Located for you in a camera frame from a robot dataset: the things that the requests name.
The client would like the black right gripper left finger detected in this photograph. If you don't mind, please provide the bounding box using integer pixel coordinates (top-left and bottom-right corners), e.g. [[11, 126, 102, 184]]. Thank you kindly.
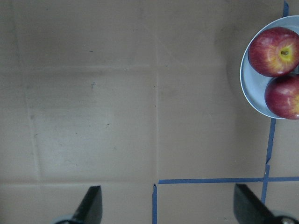
[[71, 186, 103, 224]]

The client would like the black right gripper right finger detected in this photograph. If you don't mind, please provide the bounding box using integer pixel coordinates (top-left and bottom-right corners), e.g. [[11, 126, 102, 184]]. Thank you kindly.
[[234, 183, 275, 224]]

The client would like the red apple on plate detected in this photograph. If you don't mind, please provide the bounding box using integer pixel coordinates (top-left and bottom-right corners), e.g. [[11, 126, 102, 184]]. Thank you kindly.
[[264, 73, 299, 120], [248, 27, 299, 77]]

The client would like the light blue plate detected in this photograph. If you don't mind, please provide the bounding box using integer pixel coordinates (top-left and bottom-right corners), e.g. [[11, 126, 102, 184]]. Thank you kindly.
[[240, 15, 299, 119]]

